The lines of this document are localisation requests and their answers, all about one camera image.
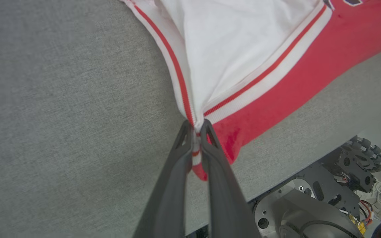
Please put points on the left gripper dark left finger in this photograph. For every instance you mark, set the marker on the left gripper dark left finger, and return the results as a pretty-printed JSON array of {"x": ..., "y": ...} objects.
[{"x": 170, "y": 191}]

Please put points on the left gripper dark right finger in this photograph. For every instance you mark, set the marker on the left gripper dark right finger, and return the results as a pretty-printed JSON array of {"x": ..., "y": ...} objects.
[{"x": 223, "y": 198}]

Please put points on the red and white jersey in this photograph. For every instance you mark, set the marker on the red and white jersey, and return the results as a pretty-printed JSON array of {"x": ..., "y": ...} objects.
[{"x": 243, "y": 49}]

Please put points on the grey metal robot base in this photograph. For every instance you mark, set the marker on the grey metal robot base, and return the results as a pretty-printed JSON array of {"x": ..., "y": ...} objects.
[{"x": 309, "y": 198}]

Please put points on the black omni wheel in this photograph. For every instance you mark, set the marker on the black omni wheel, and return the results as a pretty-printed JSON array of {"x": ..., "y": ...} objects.
[{"x": 362, "y": 155}]

